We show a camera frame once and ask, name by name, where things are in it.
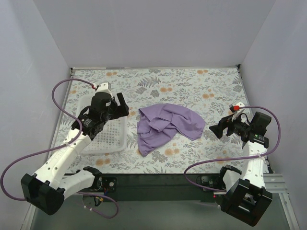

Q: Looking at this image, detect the white plastic basket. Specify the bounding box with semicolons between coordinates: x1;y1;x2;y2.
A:
76;96;127;155

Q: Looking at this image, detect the floral patterned table mat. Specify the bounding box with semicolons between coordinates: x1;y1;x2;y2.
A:
48;68;271;175

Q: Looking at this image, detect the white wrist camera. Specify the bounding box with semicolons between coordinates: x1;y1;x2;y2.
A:
229;102;245;121
92;82;113;97

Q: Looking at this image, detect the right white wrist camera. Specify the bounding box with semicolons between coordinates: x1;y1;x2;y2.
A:
229;102;245;121

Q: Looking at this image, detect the aluminium frame rail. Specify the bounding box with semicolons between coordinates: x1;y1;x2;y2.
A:
263;173;288;194

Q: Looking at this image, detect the purple t shirt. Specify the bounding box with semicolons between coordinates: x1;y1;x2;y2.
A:
137;103;206;157

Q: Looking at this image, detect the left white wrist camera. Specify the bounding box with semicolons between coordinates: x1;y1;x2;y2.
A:
92;82;113;97

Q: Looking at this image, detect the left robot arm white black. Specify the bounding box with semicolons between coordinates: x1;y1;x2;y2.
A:
21;92;129;215

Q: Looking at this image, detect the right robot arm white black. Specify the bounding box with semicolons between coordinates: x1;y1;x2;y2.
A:
209;112;272;227

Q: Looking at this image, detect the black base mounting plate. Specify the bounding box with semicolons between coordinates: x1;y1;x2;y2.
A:
89;174;216;203

